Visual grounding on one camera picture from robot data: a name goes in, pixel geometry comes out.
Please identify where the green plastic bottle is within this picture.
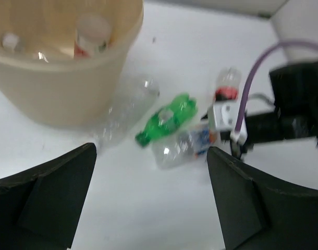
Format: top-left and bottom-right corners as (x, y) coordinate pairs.
(135, 93), (198, 147)

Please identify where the beige round plastic bin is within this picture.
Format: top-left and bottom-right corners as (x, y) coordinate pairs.
(0, 1), (144, 127)

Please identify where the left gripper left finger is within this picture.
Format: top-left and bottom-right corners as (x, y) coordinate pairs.
(0, 143), (97, 249)

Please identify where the clear bottle blue white cap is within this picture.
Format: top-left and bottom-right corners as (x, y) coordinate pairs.
(2, 32), (24, 53)

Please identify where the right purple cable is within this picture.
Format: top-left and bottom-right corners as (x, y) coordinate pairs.
(234, 39), (318, 132)

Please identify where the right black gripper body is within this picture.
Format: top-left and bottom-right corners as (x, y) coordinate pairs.
(220, 112), (316, 159)

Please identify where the clear bottle blue white label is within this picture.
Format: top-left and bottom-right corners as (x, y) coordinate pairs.
(152, 122), (218, 169)

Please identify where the small bottle red label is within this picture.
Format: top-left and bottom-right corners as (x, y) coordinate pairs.
(213, 67), (241, 102)

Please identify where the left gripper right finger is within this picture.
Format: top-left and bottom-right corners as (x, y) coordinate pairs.
(207, 147), (318, 249)

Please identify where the clear bottle red label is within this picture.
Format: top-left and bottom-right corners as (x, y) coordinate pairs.
(74, 13), (113, 58)

